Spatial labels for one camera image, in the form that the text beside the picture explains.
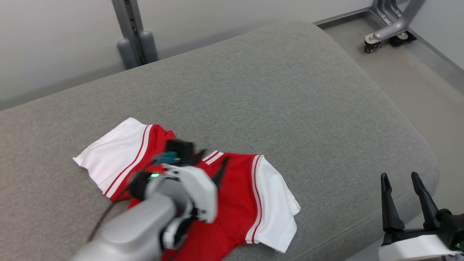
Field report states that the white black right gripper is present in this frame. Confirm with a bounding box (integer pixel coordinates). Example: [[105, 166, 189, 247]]
[[378, 171, 461, 261]]

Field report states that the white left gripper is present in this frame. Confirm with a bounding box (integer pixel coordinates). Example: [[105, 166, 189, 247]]
[[162, 148, 230, 223]]

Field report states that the red shirt with white sleeves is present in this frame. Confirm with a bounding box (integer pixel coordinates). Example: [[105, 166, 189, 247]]
[[72, 117, 302, 261]]

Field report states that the grey wheeled stand leg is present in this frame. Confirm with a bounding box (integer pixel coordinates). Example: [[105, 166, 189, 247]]
[[364, 0, 427, 54]]

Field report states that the teal left camera connector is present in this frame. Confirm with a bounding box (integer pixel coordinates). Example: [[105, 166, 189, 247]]
[[152, 152, 180, 166]]

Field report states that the grey cylindrical post bumper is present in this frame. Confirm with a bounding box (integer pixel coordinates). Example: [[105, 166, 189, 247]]
[[139, 30, 159, 63], [116, 38, 137, 70]]

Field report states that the grey vertical metal post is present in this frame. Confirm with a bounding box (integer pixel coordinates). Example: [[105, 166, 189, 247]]
[[111, 0, 146, 66]]

